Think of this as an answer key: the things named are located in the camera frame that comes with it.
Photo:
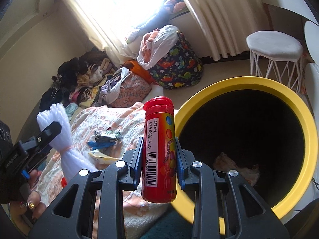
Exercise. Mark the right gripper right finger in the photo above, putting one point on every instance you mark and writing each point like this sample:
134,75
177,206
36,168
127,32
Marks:
226,205

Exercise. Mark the red candy tube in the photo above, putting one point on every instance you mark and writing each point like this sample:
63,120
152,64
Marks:
159,151

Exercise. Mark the red plastic bag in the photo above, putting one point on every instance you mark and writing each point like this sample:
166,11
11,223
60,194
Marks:
64,182

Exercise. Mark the yellow rimmed trash bin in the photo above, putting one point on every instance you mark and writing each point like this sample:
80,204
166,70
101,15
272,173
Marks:
255,121

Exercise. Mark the hand with painted nails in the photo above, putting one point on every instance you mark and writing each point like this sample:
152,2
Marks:
33,203

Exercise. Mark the yellow white wrapper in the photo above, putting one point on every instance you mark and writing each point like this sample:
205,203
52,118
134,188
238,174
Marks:
101,158

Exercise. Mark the blue wrapper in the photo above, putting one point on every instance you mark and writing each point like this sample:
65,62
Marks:
100,145

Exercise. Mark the peach white bed blanket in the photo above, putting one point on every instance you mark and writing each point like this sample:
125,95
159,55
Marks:
106,124

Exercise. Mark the pile of clothes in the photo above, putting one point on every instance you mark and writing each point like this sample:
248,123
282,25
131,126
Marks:
78,80

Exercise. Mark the pink floral fabric basket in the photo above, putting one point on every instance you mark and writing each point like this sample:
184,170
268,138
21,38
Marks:
127,91

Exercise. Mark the orange bag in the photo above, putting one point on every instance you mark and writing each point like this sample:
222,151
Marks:
134,67

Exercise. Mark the dinosaur print laundry basket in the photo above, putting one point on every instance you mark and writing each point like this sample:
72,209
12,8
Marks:
180,67

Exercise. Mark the white round stool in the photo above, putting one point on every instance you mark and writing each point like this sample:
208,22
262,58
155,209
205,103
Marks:
284,55

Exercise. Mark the white bag of clothes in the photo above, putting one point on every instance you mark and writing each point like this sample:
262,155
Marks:
155,45

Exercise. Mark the cream curtain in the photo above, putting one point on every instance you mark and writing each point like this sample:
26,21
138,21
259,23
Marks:
224,24

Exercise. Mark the white chair back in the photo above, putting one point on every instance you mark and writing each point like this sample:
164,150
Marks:
311,32

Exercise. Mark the clothes on window sill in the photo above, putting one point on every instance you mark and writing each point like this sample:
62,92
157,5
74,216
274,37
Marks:
168,10

